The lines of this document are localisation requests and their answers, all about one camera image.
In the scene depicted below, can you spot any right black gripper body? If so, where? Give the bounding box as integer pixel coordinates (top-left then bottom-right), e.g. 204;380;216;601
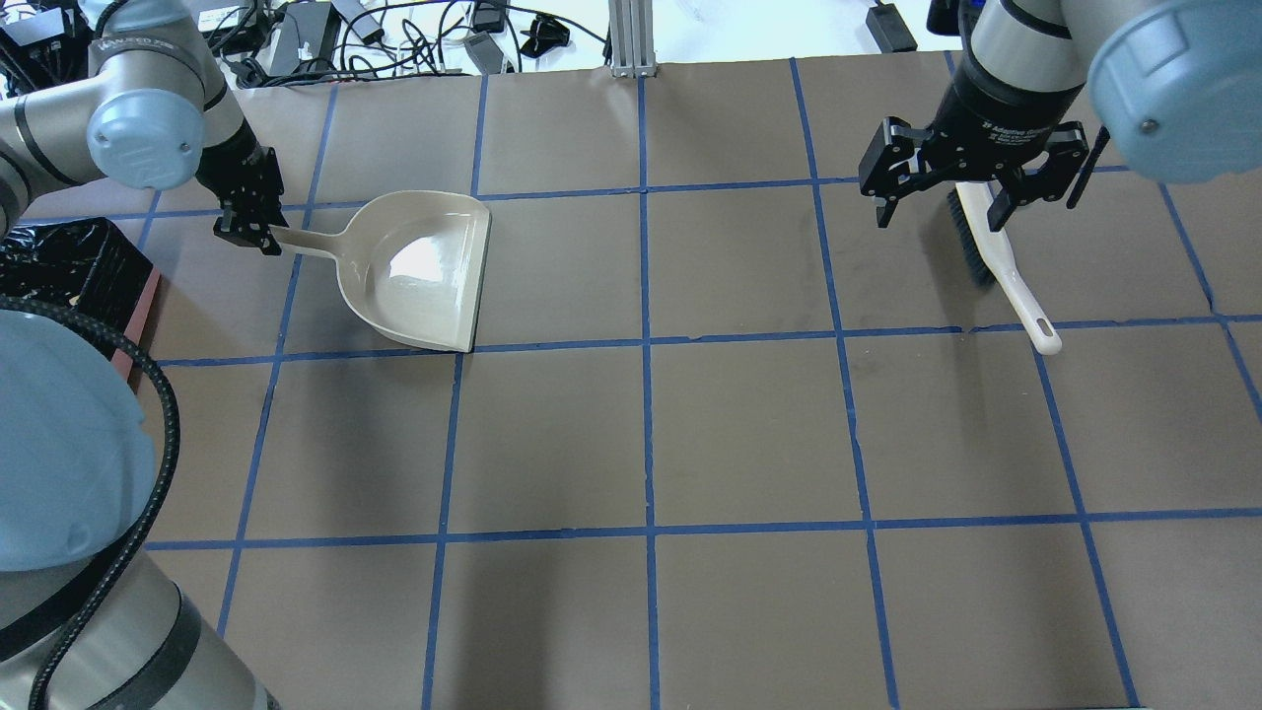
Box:
921;59;1085;185

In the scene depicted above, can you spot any aluminium frame post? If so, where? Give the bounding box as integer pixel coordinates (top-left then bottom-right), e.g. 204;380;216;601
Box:
607;0;659;78

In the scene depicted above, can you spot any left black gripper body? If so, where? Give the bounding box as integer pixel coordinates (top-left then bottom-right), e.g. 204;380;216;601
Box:
196;127;286;228

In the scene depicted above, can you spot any beige plastic dustpan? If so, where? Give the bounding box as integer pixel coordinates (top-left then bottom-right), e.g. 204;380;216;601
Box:
271;190;492;352

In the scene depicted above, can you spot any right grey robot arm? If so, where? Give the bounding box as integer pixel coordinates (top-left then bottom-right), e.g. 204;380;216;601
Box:
858;1;1261;230

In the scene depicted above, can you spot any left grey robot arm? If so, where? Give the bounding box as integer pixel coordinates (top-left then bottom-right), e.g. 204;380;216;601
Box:
1;1;285;255

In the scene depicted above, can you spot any black lined trash bin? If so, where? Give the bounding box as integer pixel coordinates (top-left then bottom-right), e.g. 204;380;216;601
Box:
3;219;162;405

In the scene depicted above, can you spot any beige hand brush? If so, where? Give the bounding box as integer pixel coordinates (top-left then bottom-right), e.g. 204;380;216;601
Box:
947;182;1063;356

